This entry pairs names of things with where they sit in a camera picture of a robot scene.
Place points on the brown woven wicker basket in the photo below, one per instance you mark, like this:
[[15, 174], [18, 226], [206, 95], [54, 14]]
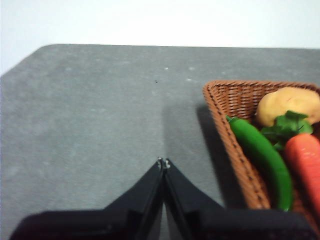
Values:
[[235, 100]]

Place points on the orange carrot with green leaves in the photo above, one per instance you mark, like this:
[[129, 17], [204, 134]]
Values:
[[305, 160]]

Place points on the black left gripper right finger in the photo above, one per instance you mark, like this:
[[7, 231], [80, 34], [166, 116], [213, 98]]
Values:
[[212, 222]]

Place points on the yellow-brown potato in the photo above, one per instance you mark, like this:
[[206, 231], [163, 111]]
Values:
[[282, 105]]

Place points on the green chili pepper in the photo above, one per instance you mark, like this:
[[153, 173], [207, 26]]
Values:
[[265, 155]]

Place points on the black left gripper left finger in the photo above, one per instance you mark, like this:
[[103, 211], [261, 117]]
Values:
[[125, 220]]

